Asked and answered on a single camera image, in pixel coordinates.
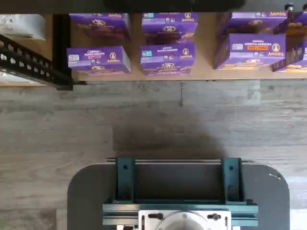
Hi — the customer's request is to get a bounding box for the white appliance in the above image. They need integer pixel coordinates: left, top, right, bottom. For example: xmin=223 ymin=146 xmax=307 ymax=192
xmin=0 ymin=13 xmax=47 ymax=41

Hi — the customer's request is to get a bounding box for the black blurry object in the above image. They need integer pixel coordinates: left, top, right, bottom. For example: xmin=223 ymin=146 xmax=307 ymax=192
xmin=102 ymin=0 xmax=246 ymax=13

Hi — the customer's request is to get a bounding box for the purple Annie's cracker box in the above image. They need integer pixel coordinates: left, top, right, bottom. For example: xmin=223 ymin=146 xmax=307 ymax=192
xmin=140 ymin=43 xmax=197 ymax=76
xmin=217 ymin=11 xmax=288 ymax=40
xmin=273 ymin=11 xmax=307 ymax=37
xmin=142 ymin=12 xmax=199 ymax=46
xmin=69 ymin=13 xmax=131 ymax=40
xmin=272 ymin=35 xmax=307 ymax=73

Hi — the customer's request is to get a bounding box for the purple Annie's box pink label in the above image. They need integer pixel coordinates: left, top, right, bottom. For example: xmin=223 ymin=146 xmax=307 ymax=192
xmin=66 ymin=46 xmax=132 ymax=77

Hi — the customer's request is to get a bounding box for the grey metal shelf beam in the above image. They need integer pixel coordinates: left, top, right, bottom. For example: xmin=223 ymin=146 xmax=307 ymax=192
xmin=0 ymin=0 xmax=307 ymax=14

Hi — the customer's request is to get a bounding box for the black perforated shelf rail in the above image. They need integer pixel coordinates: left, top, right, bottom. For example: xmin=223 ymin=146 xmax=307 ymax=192
xmin=0 ymin=33 xmax=73 ymax=91

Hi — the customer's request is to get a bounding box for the teal metal base frame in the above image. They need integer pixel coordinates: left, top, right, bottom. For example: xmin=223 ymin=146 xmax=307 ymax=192
xmin=102 ymin=157 xmax=259 ymax=227

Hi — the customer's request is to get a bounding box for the wooden shelf board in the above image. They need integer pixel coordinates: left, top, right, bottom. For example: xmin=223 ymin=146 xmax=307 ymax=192
xmin=0 ymin=13 xmax=307 ymax=87

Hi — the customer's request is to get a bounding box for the purple Annie's box orange label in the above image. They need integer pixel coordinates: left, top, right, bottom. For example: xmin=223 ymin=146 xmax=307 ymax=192
xmin=213 ymin=33 xmax=287 ymax=71

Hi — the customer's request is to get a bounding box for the silver robot mounting plate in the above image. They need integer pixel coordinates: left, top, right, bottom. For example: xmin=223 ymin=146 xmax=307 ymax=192
xmin=138 ymin=209 xmax=233 ymax=230

